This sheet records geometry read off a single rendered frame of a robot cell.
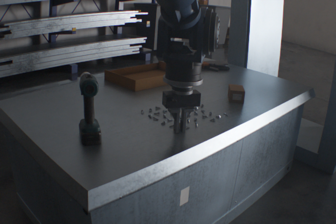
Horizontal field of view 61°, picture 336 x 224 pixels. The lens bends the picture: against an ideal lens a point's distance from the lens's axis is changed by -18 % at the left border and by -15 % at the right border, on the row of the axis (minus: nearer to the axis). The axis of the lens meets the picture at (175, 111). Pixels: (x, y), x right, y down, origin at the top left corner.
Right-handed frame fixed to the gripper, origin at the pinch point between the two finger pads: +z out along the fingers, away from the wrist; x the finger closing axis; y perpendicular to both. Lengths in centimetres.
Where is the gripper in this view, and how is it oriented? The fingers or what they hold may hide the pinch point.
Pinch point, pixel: (179, 126)
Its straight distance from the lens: 125.9
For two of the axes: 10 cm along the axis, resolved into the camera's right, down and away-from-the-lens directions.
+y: 3.4, 3.5, -8.8
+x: 9.4, -0.7, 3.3
